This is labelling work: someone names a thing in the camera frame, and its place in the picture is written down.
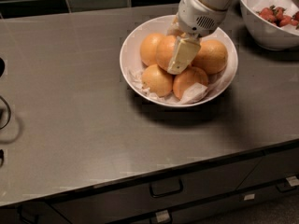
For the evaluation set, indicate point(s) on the black drawer handle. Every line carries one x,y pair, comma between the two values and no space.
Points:
25,219
165,187
283,186

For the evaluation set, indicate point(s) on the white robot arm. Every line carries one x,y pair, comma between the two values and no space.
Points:
195,19

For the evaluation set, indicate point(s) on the white bowl with strawberries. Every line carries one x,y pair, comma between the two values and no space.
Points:
265,34

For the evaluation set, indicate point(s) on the orange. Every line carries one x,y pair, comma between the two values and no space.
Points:
187,78
148,48
156,80
164,51
212,57

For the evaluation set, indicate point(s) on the front right orange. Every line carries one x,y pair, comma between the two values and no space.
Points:
187,78

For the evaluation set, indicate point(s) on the white drawer label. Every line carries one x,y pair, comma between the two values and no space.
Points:
249,197
293,181
163,217

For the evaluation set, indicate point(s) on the white drawer label centre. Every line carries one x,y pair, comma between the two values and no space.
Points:
163,217

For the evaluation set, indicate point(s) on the white bowl with oranges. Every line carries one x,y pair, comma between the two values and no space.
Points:
132,66

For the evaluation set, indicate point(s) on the black drawer handle right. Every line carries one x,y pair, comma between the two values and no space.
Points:
283,186

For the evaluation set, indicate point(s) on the white drawer label right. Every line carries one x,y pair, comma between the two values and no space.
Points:
293,181

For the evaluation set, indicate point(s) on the black drawer handle centre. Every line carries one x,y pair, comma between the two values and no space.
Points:
165,187

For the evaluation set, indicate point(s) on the black drawer handle left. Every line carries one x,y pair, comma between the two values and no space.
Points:
25,219

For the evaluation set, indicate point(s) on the red strawberries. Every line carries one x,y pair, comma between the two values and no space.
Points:
278,16

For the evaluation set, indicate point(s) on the front left orange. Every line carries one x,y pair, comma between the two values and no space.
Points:
156,80

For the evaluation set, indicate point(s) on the top centre orange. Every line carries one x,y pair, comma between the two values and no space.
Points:
164,51

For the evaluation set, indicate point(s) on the white paper napkin in bowl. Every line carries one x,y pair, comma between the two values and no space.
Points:
195,95

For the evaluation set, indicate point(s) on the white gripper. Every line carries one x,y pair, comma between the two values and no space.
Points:
196,16

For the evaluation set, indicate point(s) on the white drawer label middle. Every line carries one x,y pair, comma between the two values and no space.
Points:
249,197

